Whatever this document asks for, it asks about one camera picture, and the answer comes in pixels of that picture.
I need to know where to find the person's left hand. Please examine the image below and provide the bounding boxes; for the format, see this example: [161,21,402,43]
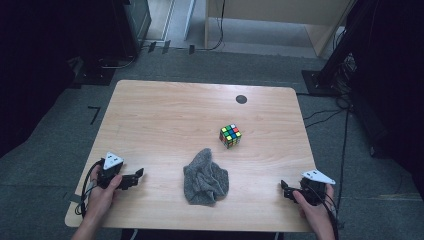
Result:
[84,165,124,221]

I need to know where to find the light wooden furniture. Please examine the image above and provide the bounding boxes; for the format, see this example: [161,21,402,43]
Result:
[203,0,355,58]

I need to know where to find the black angled tape mark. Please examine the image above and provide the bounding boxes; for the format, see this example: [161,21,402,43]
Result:
[87,105,102,126]

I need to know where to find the person's right hand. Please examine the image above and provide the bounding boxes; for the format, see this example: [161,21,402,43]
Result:
[292,183,336,235]

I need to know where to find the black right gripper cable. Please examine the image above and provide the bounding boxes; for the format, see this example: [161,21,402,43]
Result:
[308,185,342,240]

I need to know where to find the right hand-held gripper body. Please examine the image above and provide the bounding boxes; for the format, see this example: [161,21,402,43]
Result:
[299,169,336,206]

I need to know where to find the black flat stand base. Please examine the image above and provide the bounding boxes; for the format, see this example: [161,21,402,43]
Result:
[68,56,117,90]

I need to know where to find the black cabinet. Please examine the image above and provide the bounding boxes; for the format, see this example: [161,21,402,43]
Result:
[112,0,153,58]

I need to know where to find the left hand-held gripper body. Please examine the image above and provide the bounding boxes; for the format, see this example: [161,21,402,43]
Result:
[96,151,125,190]

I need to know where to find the black floor cables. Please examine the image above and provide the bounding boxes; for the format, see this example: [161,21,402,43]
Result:
[295,92,353,130]

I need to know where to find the multicoloured puzzle cube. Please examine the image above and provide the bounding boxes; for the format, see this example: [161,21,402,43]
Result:
[218,123,243,150]

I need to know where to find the grey tape strip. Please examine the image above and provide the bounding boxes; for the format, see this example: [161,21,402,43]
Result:
[62,191,83,205]

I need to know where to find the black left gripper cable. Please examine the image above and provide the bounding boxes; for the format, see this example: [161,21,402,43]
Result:
[74,158,105,218]

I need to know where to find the grey fuzzy cloth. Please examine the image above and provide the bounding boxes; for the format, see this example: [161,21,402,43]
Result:
[182,147,230,207]

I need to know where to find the black metal stand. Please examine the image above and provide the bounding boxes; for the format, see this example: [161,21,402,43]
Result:
[301,0,379,98]

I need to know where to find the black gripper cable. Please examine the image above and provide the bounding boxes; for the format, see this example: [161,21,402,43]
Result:
[74,158,105,218]
[308,185,342,240]

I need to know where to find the black hanging cable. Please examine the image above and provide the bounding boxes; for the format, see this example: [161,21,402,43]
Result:
[196,0,227,52]

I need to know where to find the long black floor cable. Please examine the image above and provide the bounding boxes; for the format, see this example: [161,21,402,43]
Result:
[334,109,351,218]

